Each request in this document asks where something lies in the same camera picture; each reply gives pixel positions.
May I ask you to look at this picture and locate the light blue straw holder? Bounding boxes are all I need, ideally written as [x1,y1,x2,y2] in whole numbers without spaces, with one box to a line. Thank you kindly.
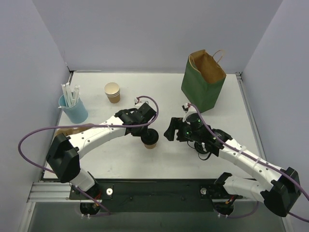
[58,95,88,124]

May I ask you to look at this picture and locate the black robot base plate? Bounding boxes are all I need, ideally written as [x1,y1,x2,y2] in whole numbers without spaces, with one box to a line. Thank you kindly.
[70,178,239,213]

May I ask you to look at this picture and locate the green paper bag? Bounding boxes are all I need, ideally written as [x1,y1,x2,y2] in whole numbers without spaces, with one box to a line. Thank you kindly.
[181,49,226,113]

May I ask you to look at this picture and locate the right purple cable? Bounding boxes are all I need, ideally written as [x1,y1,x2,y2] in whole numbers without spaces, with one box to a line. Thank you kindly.
[185,103,309,223]

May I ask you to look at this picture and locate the stack of brown paper cups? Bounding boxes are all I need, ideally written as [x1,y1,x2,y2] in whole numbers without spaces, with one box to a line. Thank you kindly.
[104,82,121,103]

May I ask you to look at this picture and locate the brown paper coffee cup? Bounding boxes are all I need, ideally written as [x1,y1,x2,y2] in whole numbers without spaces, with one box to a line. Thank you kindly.
[144,143,157,149]

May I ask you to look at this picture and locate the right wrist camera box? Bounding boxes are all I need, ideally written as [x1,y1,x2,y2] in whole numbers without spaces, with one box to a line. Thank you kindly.
[182,103,197,122]

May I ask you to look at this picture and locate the brown pulp cup carrier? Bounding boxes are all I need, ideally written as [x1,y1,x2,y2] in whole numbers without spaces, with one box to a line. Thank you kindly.
[53,123,94,138]

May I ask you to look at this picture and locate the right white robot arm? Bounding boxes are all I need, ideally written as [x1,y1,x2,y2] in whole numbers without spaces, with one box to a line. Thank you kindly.
[164,113,301,217]

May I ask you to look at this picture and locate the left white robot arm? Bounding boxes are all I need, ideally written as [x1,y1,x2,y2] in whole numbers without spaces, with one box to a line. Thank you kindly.
[46,103,158,199]

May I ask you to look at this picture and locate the black plastic cup lid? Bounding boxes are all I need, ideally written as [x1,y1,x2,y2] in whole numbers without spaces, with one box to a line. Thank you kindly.
[141,128,159,145]

